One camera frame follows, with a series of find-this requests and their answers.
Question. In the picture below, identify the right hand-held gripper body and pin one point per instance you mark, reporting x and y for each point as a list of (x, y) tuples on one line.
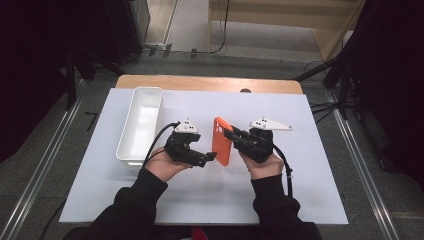
[(255, 145)]

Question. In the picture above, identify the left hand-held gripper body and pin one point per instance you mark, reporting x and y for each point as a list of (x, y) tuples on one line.
[(181, 146)]

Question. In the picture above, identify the orange phone case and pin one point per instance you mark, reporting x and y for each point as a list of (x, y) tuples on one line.
[(220, 146)]

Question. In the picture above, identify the white plastic bin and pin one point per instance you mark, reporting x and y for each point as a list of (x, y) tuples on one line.
[(141, 123)]

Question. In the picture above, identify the person's left hand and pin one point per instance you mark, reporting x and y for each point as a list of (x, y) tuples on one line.
[(163, 165)]

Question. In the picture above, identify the person's right hand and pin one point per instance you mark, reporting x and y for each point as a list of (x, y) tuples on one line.
[(266, 168)]

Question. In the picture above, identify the white board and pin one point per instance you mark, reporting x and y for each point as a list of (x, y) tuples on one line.
[(206, 200)]

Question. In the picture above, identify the wooden table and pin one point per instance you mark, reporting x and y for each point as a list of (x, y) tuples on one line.
[(200, 83)]

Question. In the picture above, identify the red cloth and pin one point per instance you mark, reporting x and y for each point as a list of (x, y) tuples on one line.
[(199, 234)]

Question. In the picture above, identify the person's dark lap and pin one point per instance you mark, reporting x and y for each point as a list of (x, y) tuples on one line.
[(233, 233)]

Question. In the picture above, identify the black metal stand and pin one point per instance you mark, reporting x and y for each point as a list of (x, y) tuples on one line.
[(70, 86), (343, 93)]

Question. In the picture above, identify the light wooden shelf unit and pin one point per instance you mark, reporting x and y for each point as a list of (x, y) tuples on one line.
[(283, 13)]

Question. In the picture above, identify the dark cabinet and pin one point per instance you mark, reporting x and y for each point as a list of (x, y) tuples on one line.
[(126, 30)]

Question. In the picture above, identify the metal floor rail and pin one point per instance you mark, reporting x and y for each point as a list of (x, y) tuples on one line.
[(36, 170), (360, 166)]

